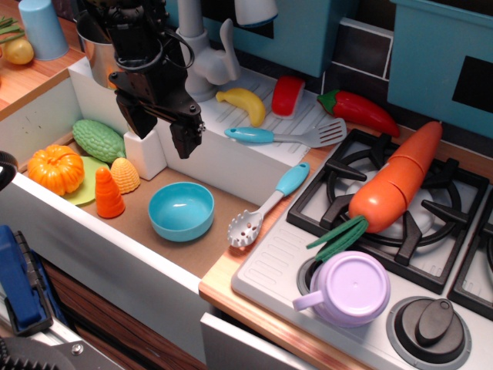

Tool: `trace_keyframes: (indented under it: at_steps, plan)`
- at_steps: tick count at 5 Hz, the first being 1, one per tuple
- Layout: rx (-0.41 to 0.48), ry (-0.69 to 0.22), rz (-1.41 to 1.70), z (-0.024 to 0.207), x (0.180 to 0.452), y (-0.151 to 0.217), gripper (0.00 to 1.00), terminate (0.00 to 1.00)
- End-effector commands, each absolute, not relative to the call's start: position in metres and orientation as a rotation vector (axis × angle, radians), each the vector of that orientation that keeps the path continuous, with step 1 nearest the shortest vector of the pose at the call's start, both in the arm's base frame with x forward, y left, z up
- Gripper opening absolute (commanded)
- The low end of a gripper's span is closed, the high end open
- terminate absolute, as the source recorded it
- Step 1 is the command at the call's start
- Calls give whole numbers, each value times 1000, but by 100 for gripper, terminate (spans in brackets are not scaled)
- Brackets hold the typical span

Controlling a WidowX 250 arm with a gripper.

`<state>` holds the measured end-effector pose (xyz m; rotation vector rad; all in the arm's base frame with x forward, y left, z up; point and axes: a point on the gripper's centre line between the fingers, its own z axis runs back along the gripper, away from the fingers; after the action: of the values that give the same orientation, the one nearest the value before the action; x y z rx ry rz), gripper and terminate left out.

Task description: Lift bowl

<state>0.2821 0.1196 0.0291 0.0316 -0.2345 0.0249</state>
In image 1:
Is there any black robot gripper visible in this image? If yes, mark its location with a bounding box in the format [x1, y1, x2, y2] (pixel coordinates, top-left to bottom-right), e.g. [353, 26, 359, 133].
[109, 62, 204, 159]

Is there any teal plastic bowl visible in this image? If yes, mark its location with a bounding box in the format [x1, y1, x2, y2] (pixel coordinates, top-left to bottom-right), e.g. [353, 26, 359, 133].
[148, 182, 215, 242]

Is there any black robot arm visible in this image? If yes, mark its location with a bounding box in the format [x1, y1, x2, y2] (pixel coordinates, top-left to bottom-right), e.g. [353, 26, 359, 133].
[101, 1, 203, 159]

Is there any white sink divider block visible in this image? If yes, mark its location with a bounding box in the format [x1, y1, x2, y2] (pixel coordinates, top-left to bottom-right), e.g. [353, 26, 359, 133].
[123, 129, 167, 180]

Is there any yellow toy corn piece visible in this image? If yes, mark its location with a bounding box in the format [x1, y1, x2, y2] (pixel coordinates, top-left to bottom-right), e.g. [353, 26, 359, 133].
[110, 157, 140, 194]

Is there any green toy bitter gourd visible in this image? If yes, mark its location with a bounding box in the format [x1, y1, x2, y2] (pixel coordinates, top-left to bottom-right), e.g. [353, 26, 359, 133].
[72, 119, 126, 163]

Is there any grey toy faucet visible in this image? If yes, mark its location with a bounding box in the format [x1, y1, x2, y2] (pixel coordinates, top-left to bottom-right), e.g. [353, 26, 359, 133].
[177, 0, 241, 103]

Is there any yellow toy banana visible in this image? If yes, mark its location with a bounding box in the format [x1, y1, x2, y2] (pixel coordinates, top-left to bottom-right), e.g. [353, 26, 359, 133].
[215, 88, 267, 127]

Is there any small orange toy carrot tip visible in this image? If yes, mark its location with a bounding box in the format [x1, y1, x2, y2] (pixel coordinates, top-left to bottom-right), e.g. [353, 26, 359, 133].
[95, 167, 126, 219]

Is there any stainless steel pot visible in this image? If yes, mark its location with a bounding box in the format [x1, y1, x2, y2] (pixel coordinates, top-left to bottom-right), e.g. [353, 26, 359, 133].
[75, 10, 120, 90]

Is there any light green plate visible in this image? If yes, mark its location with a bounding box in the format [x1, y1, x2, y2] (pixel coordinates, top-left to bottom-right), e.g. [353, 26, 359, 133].
[63, 156, 109, 206]

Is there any orange toy pumpkin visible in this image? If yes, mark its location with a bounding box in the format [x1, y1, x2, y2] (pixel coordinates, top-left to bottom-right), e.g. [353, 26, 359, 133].
[28, 144, 85, 196]

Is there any red toy sushi piece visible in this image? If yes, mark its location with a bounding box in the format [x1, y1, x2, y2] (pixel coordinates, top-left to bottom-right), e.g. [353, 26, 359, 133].
[271, 76, 305, 119]

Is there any white blue hanging cup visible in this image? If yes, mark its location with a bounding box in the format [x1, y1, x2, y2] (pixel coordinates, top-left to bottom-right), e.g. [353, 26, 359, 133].
[234, 0, 278, 28]

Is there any teal cabinet box left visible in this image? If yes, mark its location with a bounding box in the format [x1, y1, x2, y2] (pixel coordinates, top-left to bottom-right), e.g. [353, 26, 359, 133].
[165, 0, 361, 79]

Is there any teal cabinet box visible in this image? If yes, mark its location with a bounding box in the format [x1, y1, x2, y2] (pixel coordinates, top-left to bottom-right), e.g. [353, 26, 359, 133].
[387, 1, 492, 137]
[165, 0, 361, 79]

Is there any light blue plastic cup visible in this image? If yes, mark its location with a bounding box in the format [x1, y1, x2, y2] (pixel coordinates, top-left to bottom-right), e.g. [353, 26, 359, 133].
[18, 0, 69, 61]

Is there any yellow toy lemon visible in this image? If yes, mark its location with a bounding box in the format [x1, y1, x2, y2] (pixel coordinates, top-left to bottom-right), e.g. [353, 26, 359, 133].
[2, 38, 35, 65]

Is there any red toy chili pepper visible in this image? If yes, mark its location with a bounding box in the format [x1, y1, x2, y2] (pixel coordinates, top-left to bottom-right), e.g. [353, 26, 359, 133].
[317, 89, 401, 137]

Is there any blue black clamp device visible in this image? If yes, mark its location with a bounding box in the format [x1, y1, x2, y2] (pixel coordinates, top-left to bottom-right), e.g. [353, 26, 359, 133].
[1, 225, 53, 337]

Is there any large orange toy carrot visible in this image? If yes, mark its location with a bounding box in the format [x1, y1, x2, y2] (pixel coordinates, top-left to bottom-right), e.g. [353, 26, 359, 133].
[307, 121, 443, 262]

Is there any lilac plastic cup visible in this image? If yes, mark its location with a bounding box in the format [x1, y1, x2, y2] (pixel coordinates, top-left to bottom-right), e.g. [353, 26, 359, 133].
[293, 251, 391, 328]

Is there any teal cabinet box right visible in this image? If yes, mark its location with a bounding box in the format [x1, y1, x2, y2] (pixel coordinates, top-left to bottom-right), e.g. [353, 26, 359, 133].
[387, 1, 492, 137]

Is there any black stove grate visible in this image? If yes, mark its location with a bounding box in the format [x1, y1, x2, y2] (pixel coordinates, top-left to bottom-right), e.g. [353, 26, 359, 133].
[287, 123, 488, 297]

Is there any grey stove knob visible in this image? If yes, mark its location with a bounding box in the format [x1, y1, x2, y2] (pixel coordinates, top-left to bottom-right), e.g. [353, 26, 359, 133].
[386, 297, 472, 369]

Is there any slotted spoon teal handle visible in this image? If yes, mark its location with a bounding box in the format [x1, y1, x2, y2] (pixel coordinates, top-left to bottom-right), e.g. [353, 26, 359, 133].
[227, 162, 310, 247]

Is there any grey spatula teal handle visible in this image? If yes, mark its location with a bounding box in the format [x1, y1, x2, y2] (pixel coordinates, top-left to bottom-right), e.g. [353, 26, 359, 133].
[224, 119, 347, 148]

